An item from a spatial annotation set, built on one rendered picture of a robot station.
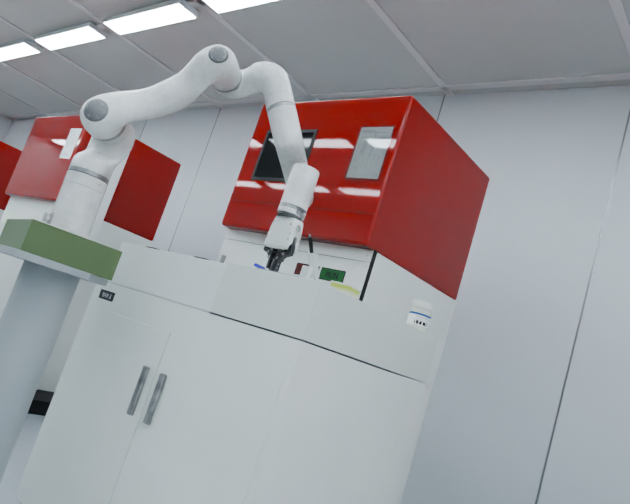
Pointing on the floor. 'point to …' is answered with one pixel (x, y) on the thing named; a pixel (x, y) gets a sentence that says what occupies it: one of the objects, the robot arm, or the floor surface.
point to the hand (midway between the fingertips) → (272, 266)
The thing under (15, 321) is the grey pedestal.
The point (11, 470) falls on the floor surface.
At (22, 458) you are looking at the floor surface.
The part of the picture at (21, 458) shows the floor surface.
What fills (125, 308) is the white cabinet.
